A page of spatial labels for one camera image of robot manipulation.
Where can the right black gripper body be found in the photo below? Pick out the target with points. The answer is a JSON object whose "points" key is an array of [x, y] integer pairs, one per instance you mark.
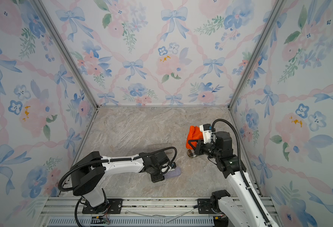
{"points": [[210, 150]]}

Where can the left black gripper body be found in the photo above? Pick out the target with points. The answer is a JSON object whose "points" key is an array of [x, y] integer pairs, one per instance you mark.
{"points": [[157, 175]]}

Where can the purple eyeglass case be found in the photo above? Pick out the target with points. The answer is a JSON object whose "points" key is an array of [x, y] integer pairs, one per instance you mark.
{"points": [[173, 173]]}

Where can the plaid eyeglass case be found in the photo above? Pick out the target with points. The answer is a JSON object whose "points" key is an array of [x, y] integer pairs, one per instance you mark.
{"points": [[191, 154]]}

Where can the orange microfiber cloth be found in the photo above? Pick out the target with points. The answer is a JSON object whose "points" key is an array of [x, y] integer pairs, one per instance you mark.
{"points": [[193, 137]]}

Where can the grey eyeglass case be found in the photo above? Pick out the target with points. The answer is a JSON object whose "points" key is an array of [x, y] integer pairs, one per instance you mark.
{"points": [[154, 147]]}

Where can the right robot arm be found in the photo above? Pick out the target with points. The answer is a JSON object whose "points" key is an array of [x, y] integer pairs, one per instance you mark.
{"points": [[252, 212]]}

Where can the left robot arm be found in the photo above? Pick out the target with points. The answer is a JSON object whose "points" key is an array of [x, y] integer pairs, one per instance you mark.
{"points": [[87, 173]]}

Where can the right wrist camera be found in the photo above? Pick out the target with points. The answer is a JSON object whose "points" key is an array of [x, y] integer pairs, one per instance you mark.
{"points": [[207, 133]]}

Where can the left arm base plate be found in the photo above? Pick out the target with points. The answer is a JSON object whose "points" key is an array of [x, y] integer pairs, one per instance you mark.
{"points": [[110, 206]]}

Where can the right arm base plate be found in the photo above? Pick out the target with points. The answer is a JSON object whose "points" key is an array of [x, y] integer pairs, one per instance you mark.
{"points": [[207, 206]]}

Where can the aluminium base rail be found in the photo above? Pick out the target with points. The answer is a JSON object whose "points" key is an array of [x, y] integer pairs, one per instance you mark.
{"points": [[138, 212]]}

